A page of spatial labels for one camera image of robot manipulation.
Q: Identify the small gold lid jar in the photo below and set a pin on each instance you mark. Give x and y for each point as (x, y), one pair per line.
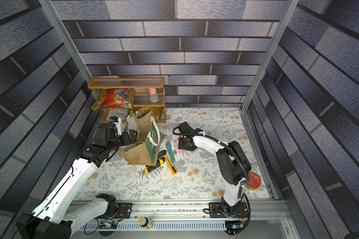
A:
(145, 223)

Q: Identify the black yellow utility knife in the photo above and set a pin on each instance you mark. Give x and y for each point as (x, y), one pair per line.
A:
(160, 161)

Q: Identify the wooden two-tier shelf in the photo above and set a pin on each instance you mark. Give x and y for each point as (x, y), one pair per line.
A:
(142, 96)

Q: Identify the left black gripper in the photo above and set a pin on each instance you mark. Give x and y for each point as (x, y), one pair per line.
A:
(127, 140)

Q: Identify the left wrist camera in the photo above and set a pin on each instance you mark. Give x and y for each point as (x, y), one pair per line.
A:
(117, 122)

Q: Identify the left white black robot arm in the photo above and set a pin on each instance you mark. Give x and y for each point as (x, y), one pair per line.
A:
(49, 220)

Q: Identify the red round tin lid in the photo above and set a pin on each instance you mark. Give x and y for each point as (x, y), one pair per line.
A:
(255, 181)

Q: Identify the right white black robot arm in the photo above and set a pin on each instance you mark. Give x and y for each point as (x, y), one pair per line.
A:
(233, 163)

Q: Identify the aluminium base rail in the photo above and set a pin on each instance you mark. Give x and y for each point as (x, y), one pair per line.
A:
(198, 211)

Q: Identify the burlap green Christmas tote bag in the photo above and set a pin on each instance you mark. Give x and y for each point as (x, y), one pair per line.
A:
(145, 150)

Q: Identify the orange utility knife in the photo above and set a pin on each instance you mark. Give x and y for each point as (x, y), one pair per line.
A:
(171, 165)

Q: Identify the teal utility knife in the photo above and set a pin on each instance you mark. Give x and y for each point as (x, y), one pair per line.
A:
(170, 151)

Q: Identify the small pink capped bottle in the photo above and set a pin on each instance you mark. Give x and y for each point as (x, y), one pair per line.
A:
(154, 98)

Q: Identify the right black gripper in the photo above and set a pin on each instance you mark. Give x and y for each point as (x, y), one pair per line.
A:
(184, 143)

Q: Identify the gold candy bag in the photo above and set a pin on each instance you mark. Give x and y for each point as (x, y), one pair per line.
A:
(140, 112)

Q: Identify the red gold snack bag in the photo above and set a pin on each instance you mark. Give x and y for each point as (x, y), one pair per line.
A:
(114, 99)

